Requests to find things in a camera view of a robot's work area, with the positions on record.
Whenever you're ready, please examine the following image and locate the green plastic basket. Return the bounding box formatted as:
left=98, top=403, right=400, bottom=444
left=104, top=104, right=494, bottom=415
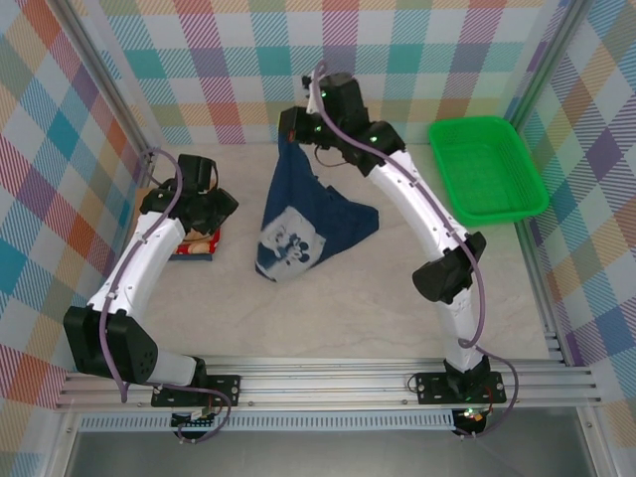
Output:
left=427, top=115, right=551, bottom=228

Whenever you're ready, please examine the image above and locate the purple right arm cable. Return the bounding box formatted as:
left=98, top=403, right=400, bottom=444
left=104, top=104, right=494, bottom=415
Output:
left=310, top=59, right=522, bottom=441

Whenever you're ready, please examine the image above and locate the aluminium mounting rail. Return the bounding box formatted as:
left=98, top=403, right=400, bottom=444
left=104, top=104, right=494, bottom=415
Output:
left=54, top=357, right=605, bottom=413

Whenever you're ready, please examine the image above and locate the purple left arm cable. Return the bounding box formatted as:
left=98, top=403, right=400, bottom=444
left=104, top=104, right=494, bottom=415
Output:
left=98, top=146, right=234, bottom=445

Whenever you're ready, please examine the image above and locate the navy t-shirt with cartoon print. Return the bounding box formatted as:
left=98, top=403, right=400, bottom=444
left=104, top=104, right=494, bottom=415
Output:
left=253, top=133, right=380, bottom=283

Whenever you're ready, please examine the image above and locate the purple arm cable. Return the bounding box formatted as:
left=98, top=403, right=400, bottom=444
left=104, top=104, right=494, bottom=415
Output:
left=310, top=59, right=522, bottom=441
left=98, top=146, right=234, bottom=445

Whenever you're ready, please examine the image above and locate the grey metal panel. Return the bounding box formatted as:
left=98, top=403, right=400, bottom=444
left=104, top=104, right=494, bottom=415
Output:
left=64, top=429, right=597, bottom=477

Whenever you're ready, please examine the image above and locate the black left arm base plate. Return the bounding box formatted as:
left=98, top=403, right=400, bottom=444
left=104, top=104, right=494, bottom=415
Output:
left=151, top=373, right=242, bottom=409

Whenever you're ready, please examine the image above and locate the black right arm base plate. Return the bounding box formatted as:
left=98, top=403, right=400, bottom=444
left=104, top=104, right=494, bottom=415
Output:
left=414, top=371, right=508, bottom=404

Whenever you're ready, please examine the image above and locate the red printed t-shirt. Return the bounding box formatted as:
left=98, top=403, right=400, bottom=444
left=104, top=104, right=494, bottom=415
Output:
left=171, top=228, right=224, bottom=259

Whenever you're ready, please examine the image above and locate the slotted grey cable duct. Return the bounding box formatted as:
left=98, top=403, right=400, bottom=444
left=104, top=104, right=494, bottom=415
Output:
left=79, top=410, right=458, bottom=432

